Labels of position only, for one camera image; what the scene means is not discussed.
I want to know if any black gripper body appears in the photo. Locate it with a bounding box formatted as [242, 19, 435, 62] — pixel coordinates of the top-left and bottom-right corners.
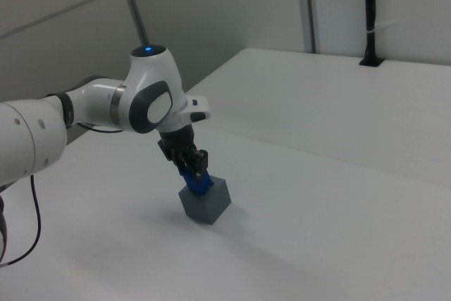
[157, 126, 197, 156]

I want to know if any grey partition post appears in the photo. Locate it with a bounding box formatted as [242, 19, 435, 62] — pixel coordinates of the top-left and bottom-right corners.
[295, 0, 319, 54]
[115, 0, 152, 48]

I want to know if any blue block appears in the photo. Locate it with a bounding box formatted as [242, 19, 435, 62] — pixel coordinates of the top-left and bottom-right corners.
[179, 168, 216, 197]

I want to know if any black pole with base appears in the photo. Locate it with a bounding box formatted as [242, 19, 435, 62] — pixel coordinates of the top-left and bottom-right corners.
[359, 0, 385, 68]

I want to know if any grey hollow cuboid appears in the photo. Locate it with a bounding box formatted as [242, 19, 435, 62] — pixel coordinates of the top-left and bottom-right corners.
[178, 176, 233, 226]

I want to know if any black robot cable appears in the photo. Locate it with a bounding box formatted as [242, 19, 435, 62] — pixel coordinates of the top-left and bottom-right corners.
[0, 121, 125, 269]

